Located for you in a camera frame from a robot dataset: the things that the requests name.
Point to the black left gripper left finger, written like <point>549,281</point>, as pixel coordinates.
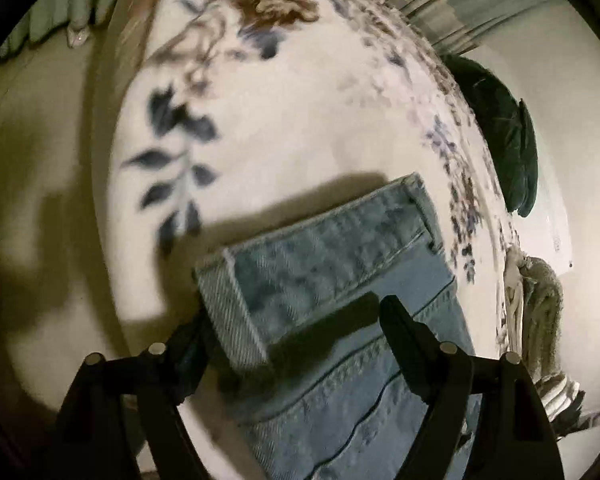
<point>114,407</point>

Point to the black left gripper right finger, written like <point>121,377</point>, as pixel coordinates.
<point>513,439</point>

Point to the dark green folded duvet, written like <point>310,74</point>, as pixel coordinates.
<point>507,127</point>

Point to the white floral bed blanket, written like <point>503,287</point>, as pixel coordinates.
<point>218,121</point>

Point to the blue denim jeans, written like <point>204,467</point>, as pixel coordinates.
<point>320,394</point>

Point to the grey green window curtain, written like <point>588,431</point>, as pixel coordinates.
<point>451,26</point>

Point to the olive grey folded pants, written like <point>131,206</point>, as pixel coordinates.
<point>543,301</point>

